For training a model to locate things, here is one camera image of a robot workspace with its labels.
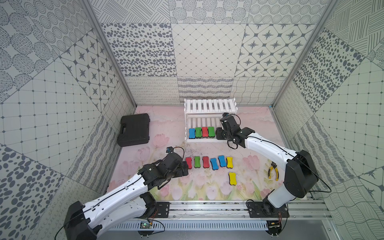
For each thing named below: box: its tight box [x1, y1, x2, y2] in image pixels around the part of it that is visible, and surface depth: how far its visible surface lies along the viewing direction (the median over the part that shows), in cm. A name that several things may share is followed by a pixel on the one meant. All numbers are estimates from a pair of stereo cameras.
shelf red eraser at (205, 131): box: [202, 126, 209, 138], surface depth 90 cm
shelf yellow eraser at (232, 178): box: [228, 172, 237, 186], surface depth 85 cm
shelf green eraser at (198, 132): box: [195, 127, 202, 139], surface depth 90 cm
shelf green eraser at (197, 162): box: [194, 156, 201, 169], surface depth 92 cm
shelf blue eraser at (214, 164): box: [210, 158, 219, 170], surface depth 91 cm
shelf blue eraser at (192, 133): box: [188, 128, 196, 139], surface depth 89 cm
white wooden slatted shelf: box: [184, 97, 238, 143], surface depth 86 cm
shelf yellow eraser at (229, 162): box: [226, 156, 234, 169], surface depth 91 cm
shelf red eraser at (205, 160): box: [202, 156, 210, 169], surface depth 93 cm
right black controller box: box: [265, 220, 282, 238], surface depth 73 cm
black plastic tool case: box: [117, 113, 150, 147], surface depth 103 cm
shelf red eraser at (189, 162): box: [185, 157, 192, 169], surface depth 94 cm
